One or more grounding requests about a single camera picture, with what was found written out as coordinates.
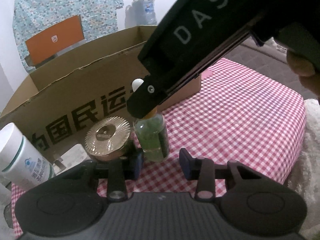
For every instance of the patterned hanging cloth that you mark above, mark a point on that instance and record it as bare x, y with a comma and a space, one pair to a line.
75, 0

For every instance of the white plastic canister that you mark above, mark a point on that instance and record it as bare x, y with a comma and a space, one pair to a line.
128, 17

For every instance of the white pill bottle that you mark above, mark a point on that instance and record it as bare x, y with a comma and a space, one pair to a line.
17, 155

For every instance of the person's right hand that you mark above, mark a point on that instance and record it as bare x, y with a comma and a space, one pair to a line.
302, 66

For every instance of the white sofa blanket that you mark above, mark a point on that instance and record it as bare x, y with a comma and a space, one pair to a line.
278, 45

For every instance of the orange appliance carton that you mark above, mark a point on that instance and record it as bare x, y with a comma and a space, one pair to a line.
55, 40

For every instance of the white fluffy blanket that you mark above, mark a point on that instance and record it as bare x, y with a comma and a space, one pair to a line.
310, 142

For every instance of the gold lid jar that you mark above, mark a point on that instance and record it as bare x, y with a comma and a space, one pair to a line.
107, 135

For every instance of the grey sofa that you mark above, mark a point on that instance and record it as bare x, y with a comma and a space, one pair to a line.
270, 65

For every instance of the green dropper bottle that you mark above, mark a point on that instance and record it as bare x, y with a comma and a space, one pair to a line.
150, 140

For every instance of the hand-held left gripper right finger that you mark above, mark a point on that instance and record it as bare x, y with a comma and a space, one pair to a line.
186, 165

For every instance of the brown cardboard box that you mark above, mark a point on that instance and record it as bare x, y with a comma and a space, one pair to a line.
75, 90

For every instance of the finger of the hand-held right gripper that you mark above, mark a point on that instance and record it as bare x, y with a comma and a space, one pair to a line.
145, 100

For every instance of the white charger plug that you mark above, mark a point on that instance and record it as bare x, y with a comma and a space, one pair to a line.
75, 155

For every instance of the pink checkered cloth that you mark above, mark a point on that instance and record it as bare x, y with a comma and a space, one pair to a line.
237, 117

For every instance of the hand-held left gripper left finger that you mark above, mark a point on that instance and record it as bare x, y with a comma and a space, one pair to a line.
138, 167

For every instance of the water bottles pack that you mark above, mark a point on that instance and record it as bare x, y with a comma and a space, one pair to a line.
146, 12

